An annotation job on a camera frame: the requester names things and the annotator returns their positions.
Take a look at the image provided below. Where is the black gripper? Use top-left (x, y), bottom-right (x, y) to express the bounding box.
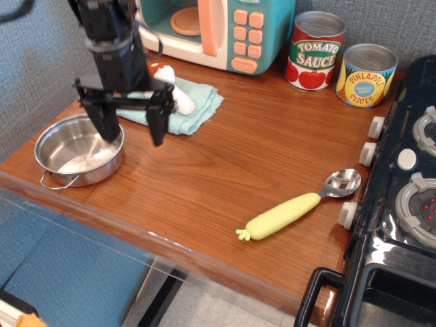
top-left (75, 42), bottom-right (176, 146)

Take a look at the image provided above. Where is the small metal pot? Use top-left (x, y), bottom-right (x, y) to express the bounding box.
top-left (34, 114), bottom-right (125, 190)

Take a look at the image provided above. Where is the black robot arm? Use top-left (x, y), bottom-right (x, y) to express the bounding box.
top-left (69, 1), bottom-right (175, 146)

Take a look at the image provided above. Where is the light blue folded cloth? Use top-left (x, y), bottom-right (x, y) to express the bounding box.
top-left (114, 76), bottom-right (225, 136)

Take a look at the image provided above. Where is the orange object at corner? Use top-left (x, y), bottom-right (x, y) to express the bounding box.
top-left (0, 289), bottom-right (48, 327)

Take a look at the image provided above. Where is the plush mushroom toy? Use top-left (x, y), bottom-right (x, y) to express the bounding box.
top-left (148, 62), bottom-right (196, 115)

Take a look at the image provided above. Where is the toy microwave oven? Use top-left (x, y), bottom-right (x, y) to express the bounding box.
top-left (137, 0), bottom-right (296, 76)

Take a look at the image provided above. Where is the clear acrylic table guard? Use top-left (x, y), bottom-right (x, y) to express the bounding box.
top-left (1, 190), bottom-right (294, 326)

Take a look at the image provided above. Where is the tomato sauce can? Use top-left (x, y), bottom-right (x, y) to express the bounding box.
top-left (285, 11), bottom-right (346, 91)

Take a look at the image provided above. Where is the pineapple slices can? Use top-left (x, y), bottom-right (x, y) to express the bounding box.
top-left (336, 44), bottom-right (399, 108)

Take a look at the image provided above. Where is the black toy stove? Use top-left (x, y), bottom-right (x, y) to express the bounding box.
top-left (294, 55), bottom-right (435, 326)

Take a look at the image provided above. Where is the black braided cable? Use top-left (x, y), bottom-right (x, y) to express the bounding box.
top-left (0, 0), bottom-right (35, 24)

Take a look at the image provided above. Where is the spoon with yellow handle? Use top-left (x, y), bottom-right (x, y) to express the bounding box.
top-left (236, 168), bottom-right (362, 241)

